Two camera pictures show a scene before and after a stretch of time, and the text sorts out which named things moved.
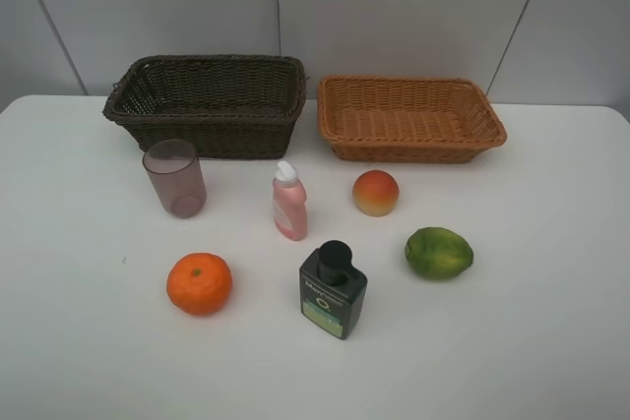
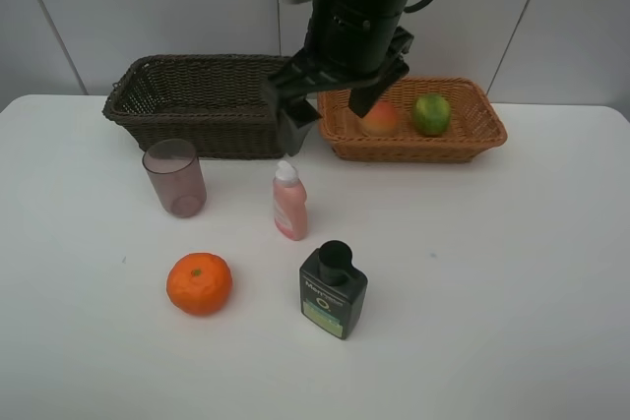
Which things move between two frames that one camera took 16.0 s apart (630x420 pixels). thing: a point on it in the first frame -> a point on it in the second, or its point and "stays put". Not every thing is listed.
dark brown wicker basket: [227, 106] stays put
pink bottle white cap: [289, 196] stays put
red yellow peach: [375, 193] -> [381, 118]
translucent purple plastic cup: [176, 172] stays put
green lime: [438, 253] -> [431, 114]
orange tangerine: [199, 283] stays put
